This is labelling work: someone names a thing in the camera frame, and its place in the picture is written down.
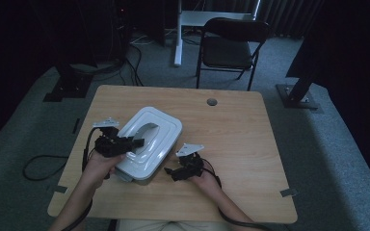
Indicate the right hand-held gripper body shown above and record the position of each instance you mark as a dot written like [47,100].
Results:
[191,165]

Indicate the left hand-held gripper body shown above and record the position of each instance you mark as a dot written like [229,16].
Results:
[112,146]

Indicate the white storage box lid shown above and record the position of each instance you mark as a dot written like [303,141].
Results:
[163,134]

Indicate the person's left hand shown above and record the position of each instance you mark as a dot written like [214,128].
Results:
[101,168]

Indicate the person's right hand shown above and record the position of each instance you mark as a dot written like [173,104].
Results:
[207,185]

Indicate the black strip on floor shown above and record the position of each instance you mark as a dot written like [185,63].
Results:
[76,125]

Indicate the gray table grommet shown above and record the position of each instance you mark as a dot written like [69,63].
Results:
[211,102]

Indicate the gray tape piece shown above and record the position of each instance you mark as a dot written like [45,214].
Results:
[288,192]
[60,189]

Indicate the black stand with square base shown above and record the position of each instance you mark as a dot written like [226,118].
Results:
[70,86]

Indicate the black computer tower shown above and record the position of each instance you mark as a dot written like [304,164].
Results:
[120,32]

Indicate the black folding chair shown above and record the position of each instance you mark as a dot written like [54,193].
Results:
[228,53]

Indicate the black stand with gray base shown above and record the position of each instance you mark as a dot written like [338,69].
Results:
[297,94]

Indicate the dark curtain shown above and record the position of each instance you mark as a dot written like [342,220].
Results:
[350,48]
[13,48]

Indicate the gray pleated curtain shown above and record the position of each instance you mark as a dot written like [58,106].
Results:
[285,16]

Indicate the white desk frame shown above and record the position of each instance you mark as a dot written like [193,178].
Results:
[178,48]

